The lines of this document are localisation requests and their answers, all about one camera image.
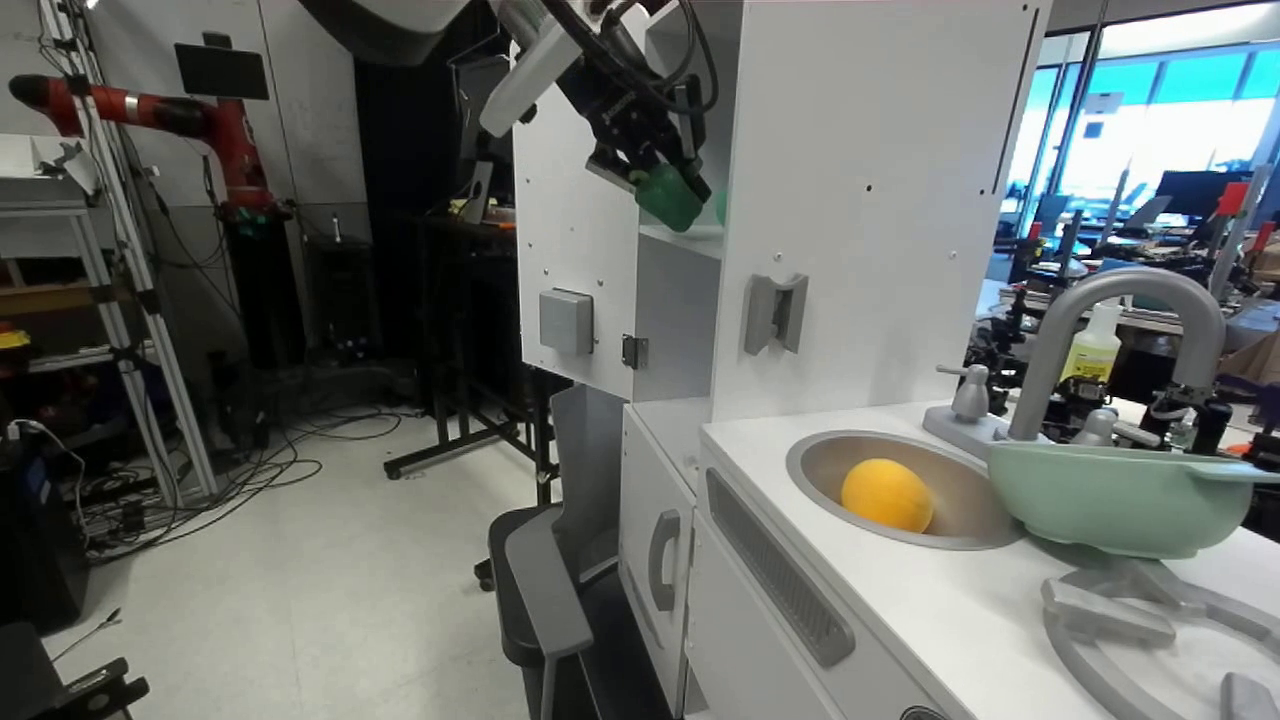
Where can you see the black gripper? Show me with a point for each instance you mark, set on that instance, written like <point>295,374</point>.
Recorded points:
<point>646,104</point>

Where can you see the mint green toy pot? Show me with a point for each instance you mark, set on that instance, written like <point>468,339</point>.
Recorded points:
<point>1123,500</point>

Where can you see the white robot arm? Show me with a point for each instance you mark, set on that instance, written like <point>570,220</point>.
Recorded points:
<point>387,16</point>

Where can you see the red robot arm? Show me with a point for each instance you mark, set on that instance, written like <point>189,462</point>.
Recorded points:
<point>134,104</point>

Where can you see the grey door dispenser block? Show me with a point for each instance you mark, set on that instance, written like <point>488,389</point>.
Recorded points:
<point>564,324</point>

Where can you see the black door catch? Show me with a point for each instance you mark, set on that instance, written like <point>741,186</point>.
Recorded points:
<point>629,353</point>

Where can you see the narrow white cabinet door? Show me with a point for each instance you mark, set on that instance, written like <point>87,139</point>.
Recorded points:
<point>642,465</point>

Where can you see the yellow plushie ball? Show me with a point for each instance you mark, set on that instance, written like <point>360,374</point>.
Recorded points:
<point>887,495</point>

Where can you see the wide white cabinet door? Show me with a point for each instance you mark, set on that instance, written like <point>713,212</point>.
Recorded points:
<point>735,647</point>

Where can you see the white toy kitchen unit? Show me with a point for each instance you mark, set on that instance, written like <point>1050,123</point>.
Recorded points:
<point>865,160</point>

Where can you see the grey round sink basin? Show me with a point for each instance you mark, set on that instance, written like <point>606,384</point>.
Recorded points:
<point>812,465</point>

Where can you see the black metal desk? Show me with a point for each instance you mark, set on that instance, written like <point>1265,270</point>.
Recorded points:
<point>453,452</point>

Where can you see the grey slotted vent panel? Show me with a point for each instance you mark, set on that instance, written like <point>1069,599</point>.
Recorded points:
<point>775,572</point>

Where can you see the small black screen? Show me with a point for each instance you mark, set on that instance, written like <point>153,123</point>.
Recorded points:
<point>221,72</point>

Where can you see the yellow spray bottle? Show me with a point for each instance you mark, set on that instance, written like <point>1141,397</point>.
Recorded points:
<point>1094,353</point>

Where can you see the dark grey folding chair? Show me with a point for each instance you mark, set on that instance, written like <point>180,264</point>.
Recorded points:
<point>535,613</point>

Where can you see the grey toy faucet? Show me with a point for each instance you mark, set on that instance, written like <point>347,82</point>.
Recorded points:
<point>1132,285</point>

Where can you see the dark bottle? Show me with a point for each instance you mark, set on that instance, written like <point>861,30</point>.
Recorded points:
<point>1207,420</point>

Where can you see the grey toy stove knob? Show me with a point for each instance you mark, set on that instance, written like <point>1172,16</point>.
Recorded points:
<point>921,715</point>

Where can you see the grey toy stove burner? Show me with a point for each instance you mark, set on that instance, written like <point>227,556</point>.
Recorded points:
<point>1106,624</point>

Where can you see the black equipment box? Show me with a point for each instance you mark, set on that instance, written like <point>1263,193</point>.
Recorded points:
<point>40,532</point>

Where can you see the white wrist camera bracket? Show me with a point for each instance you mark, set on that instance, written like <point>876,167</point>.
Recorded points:
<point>527,72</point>

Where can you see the grey wall phone holder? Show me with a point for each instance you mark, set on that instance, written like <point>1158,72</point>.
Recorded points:
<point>775,314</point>

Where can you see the aluminium frame rack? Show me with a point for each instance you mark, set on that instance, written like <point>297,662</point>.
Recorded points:
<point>145,362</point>

